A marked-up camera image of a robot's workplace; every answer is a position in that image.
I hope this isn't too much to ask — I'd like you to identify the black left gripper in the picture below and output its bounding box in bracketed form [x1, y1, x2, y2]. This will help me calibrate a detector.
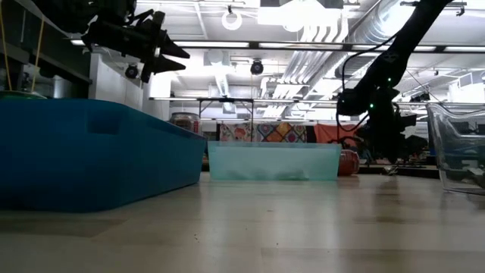
[81, 11, 190, 83]

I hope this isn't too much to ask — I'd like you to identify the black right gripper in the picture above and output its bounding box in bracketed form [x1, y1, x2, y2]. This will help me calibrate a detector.
[365, 90, 402, 165]

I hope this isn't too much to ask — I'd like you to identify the clear plastic basket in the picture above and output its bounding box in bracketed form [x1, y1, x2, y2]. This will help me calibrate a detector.
[426, 102, 485, 196]

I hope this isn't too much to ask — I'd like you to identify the light green translucent basket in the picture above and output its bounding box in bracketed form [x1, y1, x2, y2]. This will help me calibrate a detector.
[207, 141, 343, 181]

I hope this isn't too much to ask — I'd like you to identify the black round spotlight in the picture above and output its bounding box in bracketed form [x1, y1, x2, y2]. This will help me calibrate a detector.
[124, 63, 140, 80]
[249, 59, 265, 76]

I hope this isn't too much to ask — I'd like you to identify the orange cloth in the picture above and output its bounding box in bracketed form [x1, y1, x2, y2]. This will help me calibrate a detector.
[313, 123, 365, 145]

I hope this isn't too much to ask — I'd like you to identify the black beam with light strips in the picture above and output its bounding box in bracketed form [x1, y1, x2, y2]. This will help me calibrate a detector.
[70, 39, 485, 54]

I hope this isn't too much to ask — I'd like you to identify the colourful patterned quilt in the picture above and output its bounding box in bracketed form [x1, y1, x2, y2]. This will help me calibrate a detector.
[218, 121, 308, 143]

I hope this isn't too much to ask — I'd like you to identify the teal blue plastic basket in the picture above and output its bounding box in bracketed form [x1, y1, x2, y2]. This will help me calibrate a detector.
[0, 98, 208, 213]

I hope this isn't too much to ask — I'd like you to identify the white hanging ring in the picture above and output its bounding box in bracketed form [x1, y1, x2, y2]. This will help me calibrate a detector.
[221, 10, 243, 32]

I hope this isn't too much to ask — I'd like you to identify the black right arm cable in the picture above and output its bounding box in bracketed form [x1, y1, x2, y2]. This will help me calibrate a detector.
[336, 32, 399, 133]

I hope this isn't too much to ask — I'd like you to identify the silver ventilation duct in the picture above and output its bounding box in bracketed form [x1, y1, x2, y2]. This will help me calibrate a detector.
[335, 0, 414, 80]

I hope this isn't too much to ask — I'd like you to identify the yellow hanging cord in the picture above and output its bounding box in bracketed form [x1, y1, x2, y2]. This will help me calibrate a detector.
[0, 0, 12, 92]
[30, 18, 45, 92]

